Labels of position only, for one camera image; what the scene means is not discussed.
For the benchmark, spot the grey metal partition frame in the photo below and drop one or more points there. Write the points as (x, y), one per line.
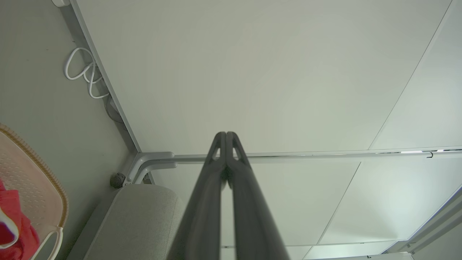
(151, 159)

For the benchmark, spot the white power adapter box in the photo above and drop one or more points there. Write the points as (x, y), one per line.
(60, 2)

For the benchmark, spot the small dark caster wheel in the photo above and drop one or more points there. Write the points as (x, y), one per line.
(117, 180)

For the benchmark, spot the grey partition edge rail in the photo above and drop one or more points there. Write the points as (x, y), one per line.
(433, 220)

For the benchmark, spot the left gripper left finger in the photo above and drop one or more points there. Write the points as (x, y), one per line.
(202, 216)

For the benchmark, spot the cream perforated laundry basket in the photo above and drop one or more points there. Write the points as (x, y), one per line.
(32, 180)

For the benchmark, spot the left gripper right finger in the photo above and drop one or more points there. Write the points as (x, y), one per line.
(252, 224)

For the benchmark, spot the red garment with white trim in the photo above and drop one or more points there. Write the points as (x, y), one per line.
(14, 202)

